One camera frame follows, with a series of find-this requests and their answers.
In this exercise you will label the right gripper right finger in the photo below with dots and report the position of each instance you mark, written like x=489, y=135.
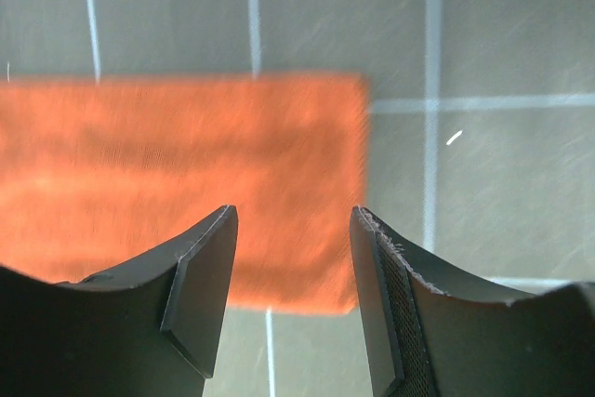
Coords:
x=433, y=329

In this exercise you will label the brown towel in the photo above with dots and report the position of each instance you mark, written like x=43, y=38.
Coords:
x=95, y=173

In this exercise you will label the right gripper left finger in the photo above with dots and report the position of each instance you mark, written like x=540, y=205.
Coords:
x=149, y=326

